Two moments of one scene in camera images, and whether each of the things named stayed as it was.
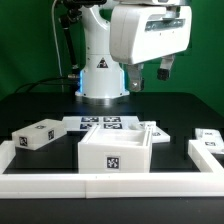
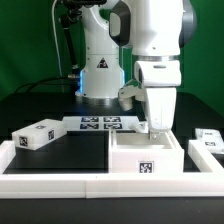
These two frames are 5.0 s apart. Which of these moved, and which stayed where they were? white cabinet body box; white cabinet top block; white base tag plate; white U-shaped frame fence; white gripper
Moved: white cabinet body box; white gripper
Stayed: white base tag plate; white cabinet top block; white U-shaped frame fence
